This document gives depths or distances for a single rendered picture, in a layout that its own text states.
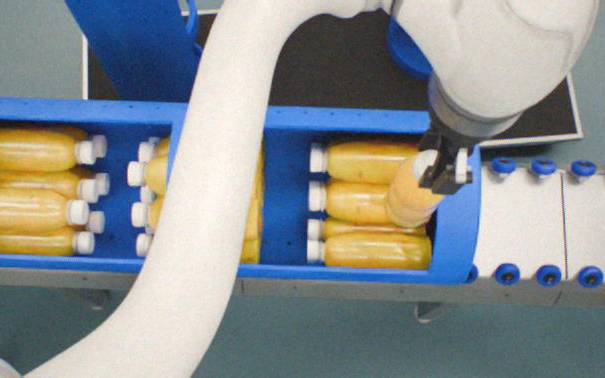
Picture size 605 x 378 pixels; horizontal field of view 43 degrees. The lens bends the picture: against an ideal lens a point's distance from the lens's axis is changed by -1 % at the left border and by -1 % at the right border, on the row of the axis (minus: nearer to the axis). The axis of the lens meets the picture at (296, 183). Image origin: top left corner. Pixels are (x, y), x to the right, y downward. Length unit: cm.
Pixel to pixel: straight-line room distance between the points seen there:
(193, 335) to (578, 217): 113
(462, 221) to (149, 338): 75
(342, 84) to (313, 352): 81
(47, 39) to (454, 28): 224
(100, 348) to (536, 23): 35
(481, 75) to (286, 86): 180
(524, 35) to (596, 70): 220
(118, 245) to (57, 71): 133
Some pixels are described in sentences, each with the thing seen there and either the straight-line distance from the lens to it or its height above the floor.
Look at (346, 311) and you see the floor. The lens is 235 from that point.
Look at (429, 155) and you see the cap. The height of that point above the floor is 144.
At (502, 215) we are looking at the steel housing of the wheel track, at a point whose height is 93.
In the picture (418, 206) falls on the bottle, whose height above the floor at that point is 138.
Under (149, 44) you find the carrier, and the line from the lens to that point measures 183.
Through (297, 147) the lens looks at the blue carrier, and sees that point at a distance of 139.
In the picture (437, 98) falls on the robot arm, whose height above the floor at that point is 170.
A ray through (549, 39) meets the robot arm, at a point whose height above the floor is 187.
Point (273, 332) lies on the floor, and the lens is 234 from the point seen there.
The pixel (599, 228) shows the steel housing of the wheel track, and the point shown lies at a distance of 155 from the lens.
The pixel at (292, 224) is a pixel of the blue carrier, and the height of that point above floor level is 96.
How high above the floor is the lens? 233
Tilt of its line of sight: 75 degrees down
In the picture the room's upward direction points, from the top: straight up
